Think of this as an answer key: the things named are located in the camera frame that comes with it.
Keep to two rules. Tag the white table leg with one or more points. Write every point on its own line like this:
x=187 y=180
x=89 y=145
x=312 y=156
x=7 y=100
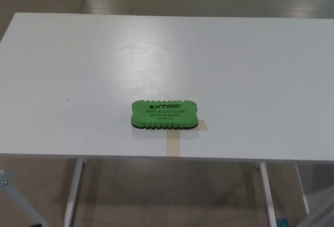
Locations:
x=301 y=188
x=267 y=195
x=74 y=195

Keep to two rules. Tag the long beige masking tape strip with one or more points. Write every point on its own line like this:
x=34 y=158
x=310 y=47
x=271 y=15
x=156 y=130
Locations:
x=173 y=143

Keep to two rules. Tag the teal perforated plate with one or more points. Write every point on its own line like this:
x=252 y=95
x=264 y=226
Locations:
x=281 y=222

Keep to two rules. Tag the green whiteboard eraser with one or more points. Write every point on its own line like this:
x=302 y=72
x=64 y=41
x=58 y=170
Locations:
x=164 y=114

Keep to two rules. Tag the grey metal frame bar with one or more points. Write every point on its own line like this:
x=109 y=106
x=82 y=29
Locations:
x=13 y=198

